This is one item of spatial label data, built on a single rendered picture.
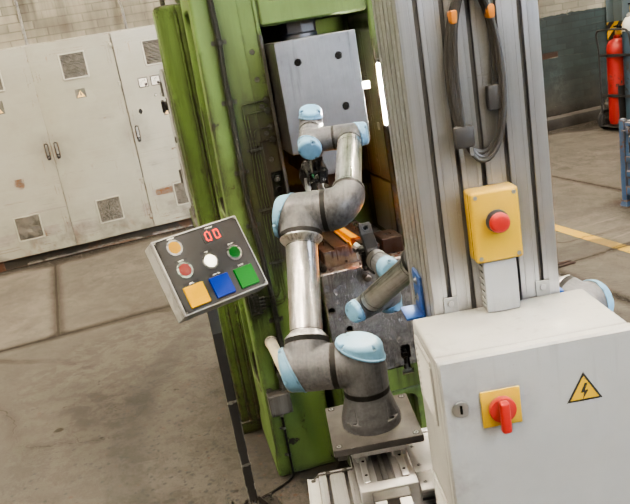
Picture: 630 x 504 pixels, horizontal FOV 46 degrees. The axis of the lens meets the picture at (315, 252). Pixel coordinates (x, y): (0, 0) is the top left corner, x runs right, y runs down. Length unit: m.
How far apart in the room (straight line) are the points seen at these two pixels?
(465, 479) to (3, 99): 6.90
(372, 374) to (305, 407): 1.38
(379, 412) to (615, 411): 0.67
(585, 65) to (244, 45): 8.36
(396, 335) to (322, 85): 1.00
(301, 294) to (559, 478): 0.81
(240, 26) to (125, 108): 5.12
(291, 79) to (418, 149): 1.40
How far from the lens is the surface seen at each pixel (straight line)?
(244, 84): 2.83
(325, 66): 2.75
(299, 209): 1.98
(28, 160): 7.87
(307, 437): 3.26
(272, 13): 2.85
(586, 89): 10.88
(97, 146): 7.87
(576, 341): 1.32
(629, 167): 6.56
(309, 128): 2.36
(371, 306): 2.37
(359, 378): 1.84
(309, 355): 1.85
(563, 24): 10.63
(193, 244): 2.61
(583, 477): 1.45
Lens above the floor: 1.78
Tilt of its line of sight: 16 degrees down
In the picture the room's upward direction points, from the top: 10 degrees counter-clockwise
